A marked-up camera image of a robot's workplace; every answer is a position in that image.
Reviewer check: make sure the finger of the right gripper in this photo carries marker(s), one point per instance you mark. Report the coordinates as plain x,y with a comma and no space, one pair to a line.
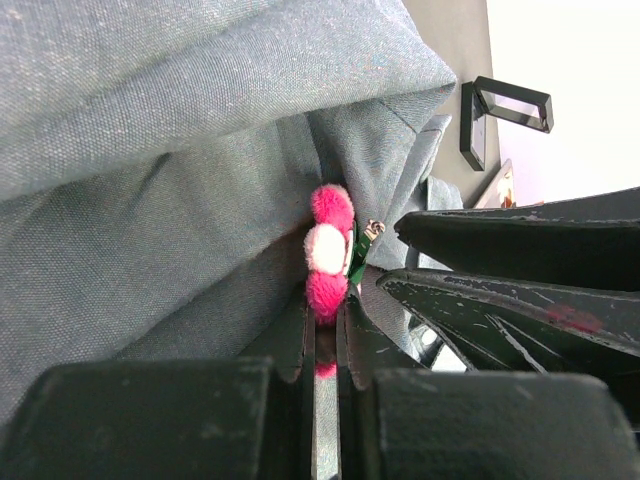
592,242
498,324

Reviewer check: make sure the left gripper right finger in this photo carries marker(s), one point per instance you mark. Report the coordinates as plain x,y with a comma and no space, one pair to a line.
399,420

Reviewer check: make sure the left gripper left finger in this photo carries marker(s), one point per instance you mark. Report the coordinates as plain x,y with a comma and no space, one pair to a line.
248,417

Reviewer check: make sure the grey button-up shirt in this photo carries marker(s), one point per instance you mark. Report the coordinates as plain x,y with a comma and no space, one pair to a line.
158,160

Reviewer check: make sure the black square plate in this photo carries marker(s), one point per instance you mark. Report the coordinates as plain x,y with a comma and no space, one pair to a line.
486,97

